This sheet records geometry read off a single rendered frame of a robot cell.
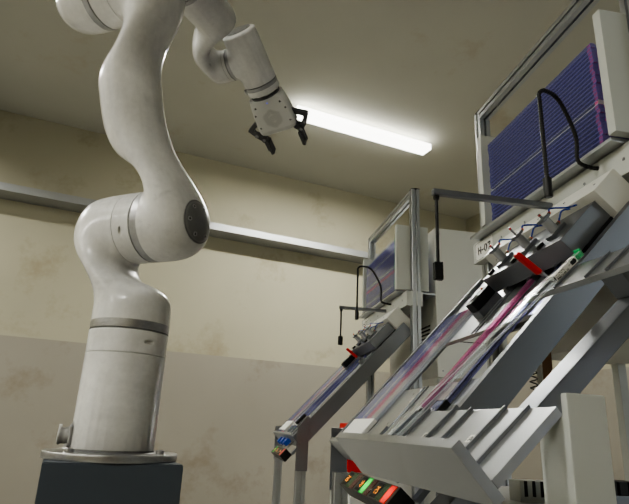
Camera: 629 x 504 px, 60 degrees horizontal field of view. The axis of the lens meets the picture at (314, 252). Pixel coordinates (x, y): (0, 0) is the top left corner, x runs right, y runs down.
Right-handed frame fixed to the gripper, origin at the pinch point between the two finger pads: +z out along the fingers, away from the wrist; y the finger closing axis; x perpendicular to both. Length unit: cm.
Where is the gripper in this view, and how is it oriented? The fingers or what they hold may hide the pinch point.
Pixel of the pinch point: (288, 144)
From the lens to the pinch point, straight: 148.8
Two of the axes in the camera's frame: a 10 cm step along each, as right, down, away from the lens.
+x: 0.9, -6.3, 7.7
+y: 9.3, -2.2, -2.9
